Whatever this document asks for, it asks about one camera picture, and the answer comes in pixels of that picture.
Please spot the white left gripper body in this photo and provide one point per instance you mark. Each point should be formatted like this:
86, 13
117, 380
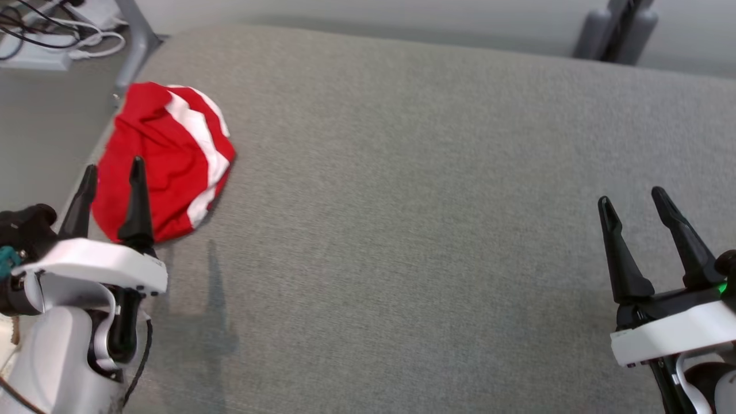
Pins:
103, 261

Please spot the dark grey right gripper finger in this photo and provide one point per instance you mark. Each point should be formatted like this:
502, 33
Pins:
696, 264
627, 276

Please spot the white power strip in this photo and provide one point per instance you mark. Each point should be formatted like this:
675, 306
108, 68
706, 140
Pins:
34, 57

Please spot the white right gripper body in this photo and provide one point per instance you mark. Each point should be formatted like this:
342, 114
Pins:
673, 330

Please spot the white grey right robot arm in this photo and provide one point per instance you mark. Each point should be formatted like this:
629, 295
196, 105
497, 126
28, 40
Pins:
719, 391

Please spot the grey metal frame leg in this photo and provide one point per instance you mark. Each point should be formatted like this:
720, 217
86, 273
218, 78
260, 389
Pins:
138, 40

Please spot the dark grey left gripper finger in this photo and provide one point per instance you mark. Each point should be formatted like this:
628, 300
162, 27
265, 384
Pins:
138, 218
80, 213

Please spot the white box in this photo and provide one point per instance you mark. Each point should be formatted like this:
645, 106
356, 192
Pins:
100, 11

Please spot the red shorts with white stripes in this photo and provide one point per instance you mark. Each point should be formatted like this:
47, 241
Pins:
155, 161

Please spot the grey metal post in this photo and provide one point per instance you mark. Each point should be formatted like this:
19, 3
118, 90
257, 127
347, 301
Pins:
592, 34

